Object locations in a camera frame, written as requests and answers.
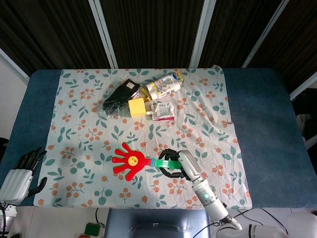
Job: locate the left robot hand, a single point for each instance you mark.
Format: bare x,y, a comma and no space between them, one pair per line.
15,184

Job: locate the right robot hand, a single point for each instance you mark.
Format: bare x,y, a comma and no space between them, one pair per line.
189,164

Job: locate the red hand clapper toy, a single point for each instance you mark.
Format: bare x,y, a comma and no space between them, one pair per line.
133,161

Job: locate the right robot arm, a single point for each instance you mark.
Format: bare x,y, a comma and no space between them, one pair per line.
210,198

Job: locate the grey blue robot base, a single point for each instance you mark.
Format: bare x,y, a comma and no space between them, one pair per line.
148,219

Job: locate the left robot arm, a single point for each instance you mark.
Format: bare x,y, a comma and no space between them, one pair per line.
10,207

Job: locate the silver pink drink pouch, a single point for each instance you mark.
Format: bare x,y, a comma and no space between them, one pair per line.
162,110

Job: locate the yellow sponge block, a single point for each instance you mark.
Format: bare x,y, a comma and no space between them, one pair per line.
136,107

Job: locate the white yellow snack package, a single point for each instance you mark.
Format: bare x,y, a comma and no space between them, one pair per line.
163,85

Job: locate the green box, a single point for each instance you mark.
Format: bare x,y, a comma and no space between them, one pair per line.
92,229

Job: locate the floral print tablecloth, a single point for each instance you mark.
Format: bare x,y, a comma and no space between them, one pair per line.
99,136

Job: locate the black gloves in plastic bag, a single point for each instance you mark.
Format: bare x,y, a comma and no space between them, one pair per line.
119,95

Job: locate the white partition frame post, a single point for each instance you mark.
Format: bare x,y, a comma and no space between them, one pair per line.
303,85
265,34
201,34
15,65
104,34

